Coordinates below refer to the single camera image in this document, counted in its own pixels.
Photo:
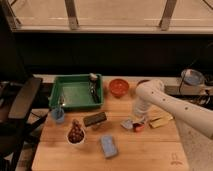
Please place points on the dark brown block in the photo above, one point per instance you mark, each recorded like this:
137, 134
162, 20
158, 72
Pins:
94, 119

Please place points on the orange bowl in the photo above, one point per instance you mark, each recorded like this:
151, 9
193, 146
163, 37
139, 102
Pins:
118, 87

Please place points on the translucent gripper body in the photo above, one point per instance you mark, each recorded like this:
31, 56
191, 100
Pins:
140, 119

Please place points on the dish brush in bin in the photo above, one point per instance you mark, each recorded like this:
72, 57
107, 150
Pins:
92, 82

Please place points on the purple bowl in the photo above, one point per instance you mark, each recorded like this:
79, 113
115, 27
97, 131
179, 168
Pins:
142, 81

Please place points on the blue sponge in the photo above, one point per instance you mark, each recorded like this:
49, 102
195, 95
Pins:
108, 146

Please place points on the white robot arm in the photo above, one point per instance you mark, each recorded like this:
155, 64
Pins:
152, 92

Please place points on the light blue towel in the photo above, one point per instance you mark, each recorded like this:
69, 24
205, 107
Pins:
127, 124

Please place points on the green plastic bin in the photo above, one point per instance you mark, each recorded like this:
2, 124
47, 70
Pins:
72, 92

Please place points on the orange carrot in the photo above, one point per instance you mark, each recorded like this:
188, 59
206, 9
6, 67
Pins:
138, 127

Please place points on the black chair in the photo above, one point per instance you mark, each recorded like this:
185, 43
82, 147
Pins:
16, 130

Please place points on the blue cup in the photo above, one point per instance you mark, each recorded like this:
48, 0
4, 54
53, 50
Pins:
58, 115

